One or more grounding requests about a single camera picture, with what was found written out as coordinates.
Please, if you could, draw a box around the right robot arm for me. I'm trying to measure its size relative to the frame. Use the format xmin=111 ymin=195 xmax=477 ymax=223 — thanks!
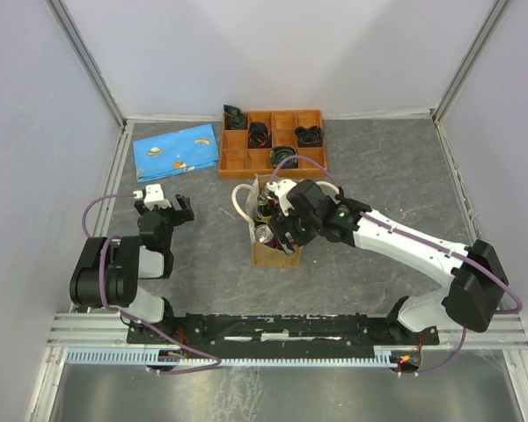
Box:
xmin=266 ymin=179 xmax=509 ymax=344

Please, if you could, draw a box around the aluminium frame post right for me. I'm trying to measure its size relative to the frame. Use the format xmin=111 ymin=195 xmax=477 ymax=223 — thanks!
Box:
xmin=431 ymin=0 xmax=511 ymax=125

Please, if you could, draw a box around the dark rolled fabric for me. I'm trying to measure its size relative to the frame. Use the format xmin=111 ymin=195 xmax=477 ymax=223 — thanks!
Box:
xmin=248 ymin=121 xmax=272 ymax=149
xmin=294 ymin=126 xmax=324 ymax=148
xmin=224 ymin=105 xmax=248 ymax=130
xmin=269 ymin=145 xmax=298 ymax=169

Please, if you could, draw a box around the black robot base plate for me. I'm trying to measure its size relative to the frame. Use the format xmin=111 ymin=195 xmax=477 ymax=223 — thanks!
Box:
xmin=122 ymin=313 xmax=440 ymax=361

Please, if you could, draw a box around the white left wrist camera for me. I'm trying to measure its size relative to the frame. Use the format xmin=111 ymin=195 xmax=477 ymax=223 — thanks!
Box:
xmin=143 ymin=184 xmax=172 ymax=210

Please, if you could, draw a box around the blue space print cloth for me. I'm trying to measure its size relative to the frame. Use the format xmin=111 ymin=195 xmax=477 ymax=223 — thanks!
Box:
xmin=133 ymin=124 xmax=219 ymax=183

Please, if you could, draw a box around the dark rolled fabric middle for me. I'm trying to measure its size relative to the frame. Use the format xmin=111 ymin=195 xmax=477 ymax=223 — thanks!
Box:
xmin=248 ymin=121 xmax=272 ymax=149

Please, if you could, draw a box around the burlap canvas tote bag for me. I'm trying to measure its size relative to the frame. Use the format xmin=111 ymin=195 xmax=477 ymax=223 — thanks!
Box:
xmin=231 ymin=175 xmax=339 ymax=269

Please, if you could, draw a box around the dark rolled fabric bottom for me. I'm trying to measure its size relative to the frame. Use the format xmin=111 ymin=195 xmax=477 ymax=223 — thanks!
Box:
xmin=269 ymin=145 xmax=298 ymax=169

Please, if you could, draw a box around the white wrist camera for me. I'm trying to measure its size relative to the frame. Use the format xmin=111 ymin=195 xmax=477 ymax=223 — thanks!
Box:
xmin=143 ymin=184 xmax=172 ymax=210
xmin=266 ymin=178 xmax=297 ymax=215

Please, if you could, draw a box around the dark rolled fabric right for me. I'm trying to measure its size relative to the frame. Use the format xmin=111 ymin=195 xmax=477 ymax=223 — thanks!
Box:
xmin=294 ymin=126 xmax=324 ymax=148

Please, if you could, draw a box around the wooden compartment tray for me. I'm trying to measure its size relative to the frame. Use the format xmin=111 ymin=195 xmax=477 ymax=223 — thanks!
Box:
xmin=218 ymin=105 xmax=327 ymax=180

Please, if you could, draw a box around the dark rolled fabric top left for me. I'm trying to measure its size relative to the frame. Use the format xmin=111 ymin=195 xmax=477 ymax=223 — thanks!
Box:
xmin=224 ymin=105 xmax=248 ymax=130

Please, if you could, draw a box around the blue slotted cable duct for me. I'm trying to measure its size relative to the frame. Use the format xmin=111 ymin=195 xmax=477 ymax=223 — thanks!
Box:
xmin=64 ymin=345 xmax=406 ymax=366

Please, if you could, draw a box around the red coke can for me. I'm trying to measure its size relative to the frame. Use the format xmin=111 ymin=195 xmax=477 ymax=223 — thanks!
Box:
xmin=266 ymin=236 xmax=283 ymax=251

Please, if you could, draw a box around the aluminium frame post left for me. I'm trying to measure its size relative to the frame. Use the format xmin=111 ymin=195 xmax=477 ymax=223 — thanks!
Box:
xmin=45 ymin=0 xmax=127 ymax=127

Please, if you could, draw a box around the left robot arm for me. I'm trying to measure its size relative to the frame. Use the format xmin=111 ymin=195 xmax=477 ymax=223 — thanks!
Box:
xmin=70 ymin=185 xmax=194 ymax=343

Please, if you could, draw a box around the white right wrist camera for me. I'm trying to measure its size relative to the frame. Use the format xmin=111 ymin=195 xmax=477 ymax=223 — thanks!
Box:
xmin=266 ymin=178 xmax=297 ymax=215

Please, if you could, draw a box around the aluminium frame rail front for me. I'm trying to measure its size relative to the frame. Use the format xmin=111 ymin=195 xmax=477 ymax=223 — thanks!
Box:
xmin=46 ymin=313 xmax=528 ymax=351

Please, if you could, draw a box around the aluminium frame post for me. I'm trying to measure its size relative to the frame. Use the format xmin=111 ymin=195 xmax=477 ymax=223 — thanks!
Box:
xmin=45 ymin=0 xmax=127 ymax=127
xmin=431 ymin=0 xmax=511 ymax=125

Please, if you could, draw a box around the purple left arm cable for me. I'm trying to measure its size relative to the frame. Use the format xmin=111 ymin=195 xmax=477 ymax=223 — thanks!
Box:
xmin=82 ymin=191 xmax=224 ymax=375

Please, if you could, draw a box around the green glass bottle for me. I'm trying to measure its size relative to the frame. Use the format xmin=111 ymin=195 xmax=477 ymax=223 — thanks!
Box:
xmin=256 ymin=193 xmax=277 ymax=222

